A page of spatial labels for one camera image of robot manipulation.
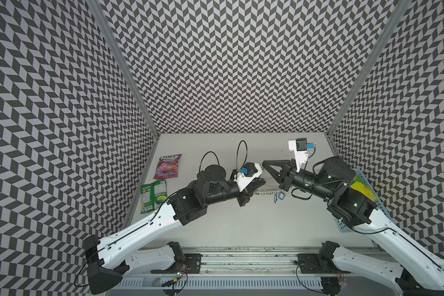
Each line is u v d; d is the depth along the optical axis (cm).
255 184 58
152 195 89
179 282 69
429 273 37
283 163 51
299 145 48
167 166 99
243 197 51
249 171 47
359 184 84
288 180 48
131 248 40
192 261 74
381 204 82
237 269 72
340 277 70
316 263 66
